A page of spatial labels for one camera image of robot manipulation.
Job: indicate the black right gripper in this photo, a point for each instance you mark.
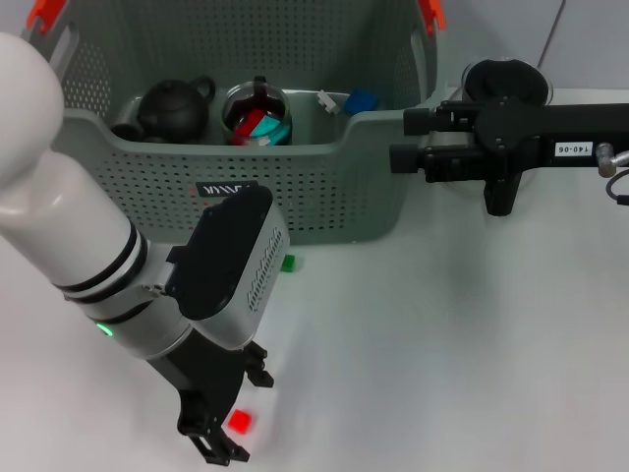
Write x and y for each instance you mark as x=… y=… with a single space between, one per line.
x=531 y=137

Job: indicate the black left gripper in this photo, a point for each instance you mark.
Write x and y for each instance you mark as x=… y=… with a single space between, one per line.
x=206 y=373

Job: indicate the small red square brick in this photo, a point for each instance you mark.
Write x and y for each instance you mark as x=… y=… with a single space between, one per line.
x=241 y=421

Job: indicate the blue square toy brick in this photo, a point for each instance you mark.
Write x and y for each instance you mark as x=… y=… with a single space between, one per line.
x=361 y=100

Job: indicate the clear translucent toy brick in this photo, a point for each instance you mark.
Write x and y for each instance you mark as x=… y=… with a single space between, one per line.
x=326 y=100

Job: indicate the bright green toy brick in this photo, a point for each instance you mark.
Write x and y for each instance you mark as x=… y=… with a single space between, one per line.
x=290 y=263

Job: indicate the glass teacup black sleeve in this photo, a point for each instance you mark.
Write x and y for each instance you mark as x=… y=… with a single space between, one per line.
x=280 y=105
x=128 y=112

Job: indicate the teal square toy brick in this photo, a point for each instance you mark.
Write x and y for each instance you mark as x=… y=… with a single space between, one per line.
x=272 y=129

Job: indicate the white toy brick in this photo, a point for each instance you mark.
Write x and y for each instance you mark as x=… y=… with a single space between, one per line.
x=264 y=142

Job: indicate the dark red arch brick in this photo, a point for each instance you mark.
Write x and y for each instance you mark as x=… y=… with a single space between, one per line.
x=248 y=125

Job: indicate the grey perforated storage bin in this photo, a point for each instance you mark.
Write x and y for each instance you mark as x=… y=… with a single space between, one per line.
x=319 y=196

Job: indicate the black clay teapot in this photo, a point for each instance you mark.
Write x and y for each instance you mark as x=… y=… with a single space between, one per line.
x=172 y=110

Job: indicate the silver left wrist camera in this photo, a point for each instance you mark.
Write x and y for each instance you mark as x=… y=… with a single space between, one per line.
x=221 y=255

